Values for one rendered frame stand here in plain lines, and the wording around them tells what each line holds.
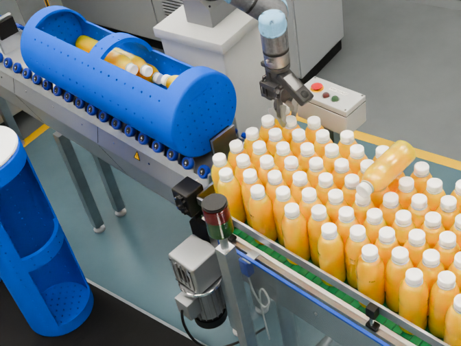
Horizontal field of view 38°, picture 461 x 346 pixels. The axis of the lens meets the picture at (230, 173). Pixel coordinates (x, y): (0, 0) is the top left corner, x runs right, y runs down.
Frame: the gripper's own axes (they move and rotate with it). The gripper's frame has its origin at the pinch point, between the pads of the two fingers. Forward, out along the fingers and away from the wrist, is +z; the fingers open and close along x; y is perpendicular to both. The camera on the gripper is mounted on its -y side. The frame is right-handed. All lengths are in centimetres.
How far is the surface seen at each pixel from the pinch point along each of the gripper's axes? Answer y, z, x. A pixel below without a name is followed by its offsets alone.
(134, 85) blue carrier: 44, -10, 23
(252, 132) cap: 5.1, -0.6, 11.1
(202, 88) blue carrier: 24.0, -10.1, 11.8
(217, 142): 16.8, 5.4, 15.8
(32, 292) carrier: 73, 65, 75
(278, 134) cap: -1.8, -0.7, 7.4
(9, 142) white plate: 77, 5, 56
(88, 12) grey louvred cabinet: 284, 92, -98
